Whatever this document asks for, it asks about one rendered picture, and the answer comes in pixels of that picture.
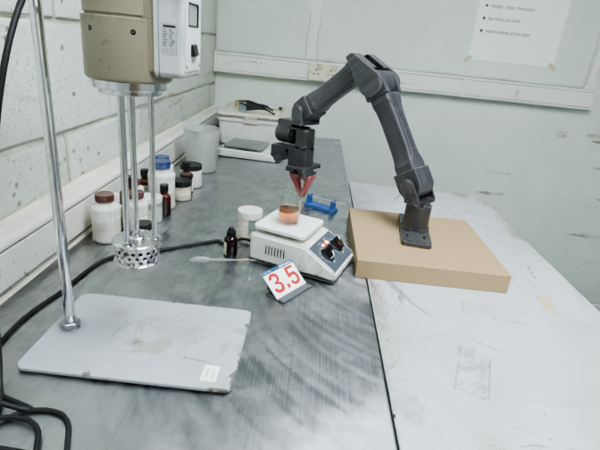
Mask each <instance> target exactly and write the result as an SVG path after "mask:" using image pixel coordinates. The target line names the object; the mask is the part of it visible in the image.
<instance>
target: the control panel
mask: <svg viewBox="0 0 600 450"><path fill-rule="evenodd" d="M334 237H335V236H334V235H333V234H332V233H331V232H329V231H327V232H326V233H325V234H324V235H323V236H322V237H321V238H320V239H318V240H317V241H316V242H315V243H314V244H313V245H312V246H311V247H310V248H309V249H310V250H311V251H312V252H313V253H314V254H316V255H317V256H318V257H319V258H320V259H321V260H322V261H323V262H325V263H326V264H327V265H328V266H329V267H330V268H331V269H332V270H333V271H334V272H336V271H337V270H338V268H339V267H340V266H341V265H342V264H343V262H344V261H345V260H346V259H347V257H348V256H349V255H350V254H351V253H352V251H351V250H350V249H349V248H348V247H347V246H344V247H343V249H342V250H341V251H337V250H336V249H334V248H333V247H332V248H333V250H334V253H335V256H334V259H333V260H332V261H329V260H327V259H325V258H324V257H323V256H322V254H321V249H322V248H326V246H327V245H328V244H330V240H331V239H333V238H334ZM326 240H327V241H328V243H326V242H325V241H326ZM322 244H324V245H325V246H323V245H322Z"/></svg>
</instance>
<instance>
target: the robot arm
mask: <svg viewBox="0 0 600 450"><path fill-rule="evenodd" d="M346 60H347V63H346V64H345V66H344V67H343V68H342V69H341V70H340V71H339V72H337V73H336V74H335V75H334V76H333V77H331V78H330V79H329V80H327V81H326V82H325V83H324V84H322V85H321V86H320V87H318V88H317V89H315V90H314V91H312V92H311V93H309V94H308V95H307V96H302V97H301V98H300V99H298V100H297V101H296V102H295V103H294V105H293V107H292V113H291V118H279V120H278V126H277V127H276V129H275V137H276V139H277V140H278V141H282V142H286V143H289V144H286V143H280V142H278V143H274V144H271V156H272V157H273V159H274V161H275V163H279V162H281V161H283V160H286V159H287V165H286V171H289V176H290V178H291V179H292V181H293V183H294V185H295V187H300V188H302V182H301V179H302V180H303V181H304V186H303V190H304V193H306V192H307V190H308V188H309V187H310V186H311V184H312V183H313V180H314V179H315V177H316V171H313V170H314V169H317V168H321V164H320V163H316V162H313V153H314V140H315V129H311V127H307V126H308V125H319V124H320V118H321V117H322V116H323V115H325V114H326V111H327V110H328V109H329V108H330V107H331V106H332V105H333V104H334V103H335V102H337V101H338V100H339V99H341V98H342V97H343V96H345V95H346V94H348V93H349V92H350V91H352V90H353V89H355V88H356V87H358V88H359V90H360V92H361V93H362V95H364V96H365V99H366V102H367V103H371V105H372V108H373V110H374V111H375V113H376V114H377V115H378V118H379V121H380V124H381V127H382V128H383V131H384V134H385V137H386V140H387V143H388V146H389V149H390V152H391V154H392V157H393V161H394V165H395V171H396V176H395V177H394V180H395V182H396V186H397V189H398V192H399V193H400V195H401V196H402V197H403V198H404V203H406V206H405V210H404V213H399V216H398V220H399V230H400V240H401V245H403V246H410V247H417V248H422V249H431V247H432V243H431V239H430V235H429V217H430V214H431V209H432V204H430V203H432V202H435V199H436V198H435V195H434V191H433V187H434V179H433V177H432V174H431V172H430V169H429V166H428V165H425V163H424V161H423V159H422V157H421V155H420V153H419V151H418V149H417V146H416V145H415V142H414V139H413V135H412V132H411V130H410V128H409V125H408V122H407V119H406V117H405V114H404V109H403V106H402V99H401V96H400V94H399V92H401V91H402V90H401V88H400V78H399V76H398V74H397V73H396V72H395V71H393V70H392V69H391V68H390V67H388V66H387V65H386V64H385V63H384V62H382V61H381V60H380V59H379V58H378V57H377V56H376V55H374V54H366V55H362V54H357V53H350V54H349V55H347V56H346ZM290 144H293V145H290ZM304 196H305V194H303V197H304Z"/></svg>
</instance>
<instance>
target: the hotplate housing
mask: <svg viewBox="0 0 600 450"><path fill-rule="evenodd" d="M327 231H329V230H328V229H325V228H323V227H320V228H318V229H317V230H316V231H315V232H314V233H312V234H311V236H309V237H308V238H307V239H306V240H298V239H294V238H291V237H285V236H281V235H278V234H275V233H271V232H268V231H264V230H260V229H257V230H255V231H254V232H253V233H251V238H249V242H250V256H251V259H255V260H257V261H258V262H259V263H262V264H266V265H269V266H272V267H275V266H277V265H279V264H281V263H284V262H286V261H288V260H291V261H292V263H293V264H294V265H295V267H296V268H297V270H298V271H299V273H300V275H303V276H305V277H308V278H312V279H317V280H320V281H323V282H327V283H329V284H332V285H333V284H334V283H335V281H336V280H337V279H338V277H339V276H340V275H341V274H342V272H343V271H344V270H345V269H346V267H347V266H348V265H349V263H350V262H351V261H352V259H353V257H354V254H353V251H352V250H351V249H350V250H351V251H352V253H351V254H350V255H349V256H348V257H347V259H346V260H345V261H344V262H343V264H342V265H341V266H340V267H339V268H338V270H337V271H336V272H334V271H333V270H332V269H331V268H330V267H329V266H328V265H327V264H326V263H325V262H323V261H322V260H321V259H320V258H319V257H318V256H317V255H316V254H314V253H313V252H312V251H311V250H310V249H309V248H310V247H311V246H312V245H313V244H314V243H315V242H316V241H317V240H318V239H320V238H321V237H322V236H323V235H324V234H325V233H326V232H327ZM329 232H330V231H329Z"/></svg>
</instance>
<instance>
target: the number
mask: <svg viewBox="0 0 600 450"><path fill-rule="evenodd" d="M264 277H265V278H266V279H267V281H268V282H269V284H270V286H271V288H272V289H273V291H274V292H275V294H276V296H278V295H280V294H282V293H283V292H285V291H287V290H289V289H290V288H292V287H294V286H295V285H297V284H299V283H301V282H302V281H303V279H302V278H301V276H300V275H299V273H298V272H297V270H296V268H295V266H294V265H293V263H290V264H288V265H286V266H284V267H282V268H280V269H278V270H276V271H274V272H272V273H270V274H268V275H266V276H264Z"/></svg>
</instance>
